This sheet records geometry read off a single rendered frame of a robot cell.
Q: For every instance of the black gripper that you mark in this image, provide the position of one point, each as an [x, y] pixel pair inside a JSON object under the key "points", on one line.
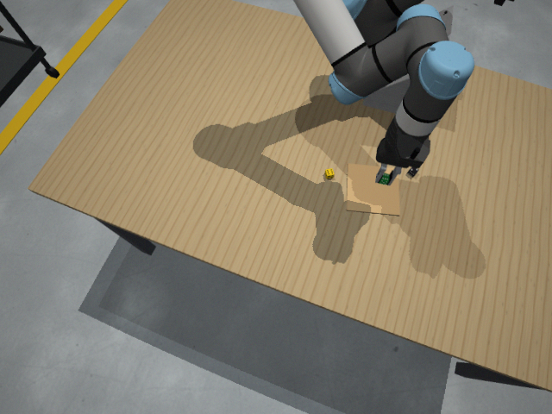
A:
{"points": [[403, 145]]}

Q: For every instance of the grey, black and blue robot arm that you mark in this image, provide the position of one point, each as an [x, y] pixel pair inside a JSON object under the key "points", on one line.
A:
{"points": [[353, 34]]}

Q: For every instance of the tan square mat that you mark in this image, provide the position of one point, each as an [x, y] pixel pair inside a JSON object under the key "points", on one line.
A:
{"points": [[364, 195]]}

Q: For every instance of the green die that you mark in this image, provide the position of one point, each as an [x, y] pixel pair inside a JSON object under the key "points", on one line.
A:
{"points": [[385, 179]]}

